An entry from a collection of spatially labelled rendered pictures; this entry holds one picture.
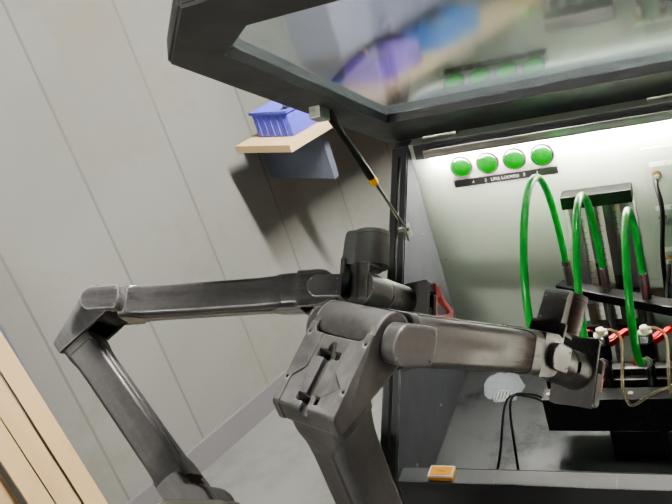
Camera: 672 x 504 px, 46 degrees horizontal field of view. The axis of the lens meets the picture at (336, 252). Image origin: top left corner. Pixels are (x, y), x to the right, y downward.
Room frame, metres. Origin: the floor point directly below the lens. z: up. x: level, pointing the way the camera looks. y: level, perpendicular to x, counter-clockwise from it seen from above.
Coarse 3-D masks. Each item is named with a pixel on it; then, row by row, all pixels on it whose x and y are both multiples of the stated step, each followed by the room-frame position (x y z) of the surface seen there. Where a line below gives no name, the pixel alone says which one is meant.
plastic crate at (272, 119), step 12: (264, 108) 3.26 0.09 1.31; (276, 108) 3.30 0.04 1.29; (288, 108) 3.06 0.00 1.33; (264, 120) 3.16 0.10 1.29; (276, 120) 3.10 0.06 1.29; (288, 120) 3.05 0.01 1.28; (300, 120) 3.08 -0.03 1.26; (312, 120) 3.12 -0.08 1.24; (264, 132) 3.18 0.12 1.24; (276, 132) 3.12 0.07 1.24; (288, 132) 3.06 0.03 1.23
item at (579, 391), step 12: (576, 348) 0.99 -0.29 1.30; (588, 348) 0.97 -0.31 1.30; (588, 360) 0.96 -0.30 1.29; (576, 372) 0.92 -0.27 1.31; (588, 372) 0.94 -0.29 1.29; (552, 384) 0.98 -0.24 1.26; (564, 384) 0.92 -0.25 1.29; (576, 384) 0.93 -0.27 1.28; (588, 384) 0.94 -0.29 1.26; (552, 396) 0.96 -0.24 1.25; (564, 396) 0.95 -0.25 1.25; (576, 396) 0.94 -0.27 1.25; (588, 396) 0.93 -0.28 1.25; (588, 408) 0.93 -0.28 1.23
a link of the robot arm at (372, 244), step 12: (360, 228) 1.16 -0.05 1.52; (372, 228) 1.15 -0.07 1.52; (348, 240) 1.16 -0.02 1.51; (360, 240) 1.14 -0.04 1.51; (372, 240) 1.13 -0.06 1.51; (384, 240) 1.14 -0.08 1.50; (348, 252) 1.15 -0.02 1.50; (360, 252) 1.13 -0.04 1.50; (372, 252) 1.12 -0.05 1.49; (384, 252) 1.13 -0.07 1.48; (348, 264) 1.13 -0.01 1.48; (384, 264) 1.12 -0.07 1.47; (312, 276) 1.12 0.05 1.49; (324, 276) 1.11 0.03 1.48; (336, 276) 1.10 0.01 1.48; (348, 276) 1.14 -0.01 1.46; (312, 288) 1.11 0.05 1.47; (324, 288) 1.10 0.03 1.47; (336, 288) 1.09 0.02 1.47
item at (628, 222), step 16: (624, 208) 1.28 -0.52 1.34; (624, 224) 1.23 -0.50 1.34; (624, 240) 1.20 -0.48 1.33; (640, 240) 1.34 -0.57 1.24; (624, 256) 1.18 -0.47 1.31; (640, 256) 1.35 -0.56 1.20; (624, 272) 1.16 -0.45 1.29; (640, 272) 1.35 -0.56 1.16; (624, 288) 1.15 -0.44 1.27; (640, 288) 1.36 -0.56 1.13; (640, 352) 1.12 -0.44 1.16
